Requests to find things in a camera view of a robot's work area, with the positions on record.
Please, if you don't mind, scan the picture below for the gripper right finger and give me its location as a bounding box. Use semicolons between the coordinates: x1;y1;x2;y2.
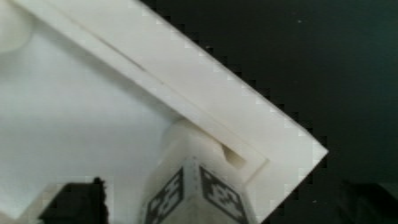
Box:
338;181;398;224

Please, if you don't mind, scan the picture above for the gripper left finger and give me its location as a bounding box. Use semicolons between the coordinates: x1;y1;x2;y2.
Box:
39;177;110;224

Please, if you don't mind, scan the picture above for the white table leg with tag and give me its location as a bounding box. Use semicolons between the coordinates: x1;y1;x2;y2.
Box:
139;120;258;224

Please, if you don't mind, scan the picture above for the white square table top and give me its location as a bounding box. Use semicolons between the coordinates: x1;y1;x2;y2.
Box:
0;0;327;224

